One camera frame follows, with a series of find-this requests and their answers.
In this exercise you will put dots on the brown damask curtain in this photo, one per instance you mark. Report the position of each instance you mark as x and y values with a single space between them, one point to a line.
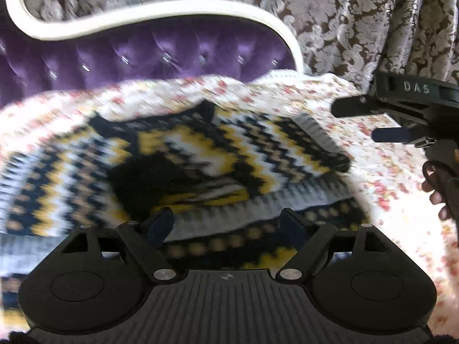
322 10

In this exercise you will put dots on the purple tufted headboard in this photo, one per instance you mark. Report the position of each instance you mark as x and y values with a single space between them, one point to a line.
143 48

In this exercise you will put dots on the person's right hand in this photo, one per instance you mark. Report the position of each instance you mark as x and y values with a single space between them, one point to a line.
435 197

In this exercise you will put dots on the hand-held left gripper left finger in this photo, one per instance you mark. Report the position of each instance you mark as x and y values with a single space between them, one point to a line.
162 223

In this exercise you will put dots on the zigzag knit sweater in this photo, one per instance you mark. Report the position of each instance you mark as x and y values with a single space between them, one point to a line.
215 157

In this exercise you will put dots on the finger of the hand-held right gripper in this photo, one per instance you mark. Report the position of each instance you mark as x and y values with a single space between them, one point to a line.
353 106
392 135

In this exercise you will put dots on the floral blanket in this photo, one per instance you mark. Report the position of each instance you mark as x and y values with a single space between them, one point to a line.
387 172

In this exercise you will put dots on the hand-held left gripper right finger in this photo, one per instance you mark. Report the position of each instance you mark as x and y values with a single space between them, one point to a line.
288 223

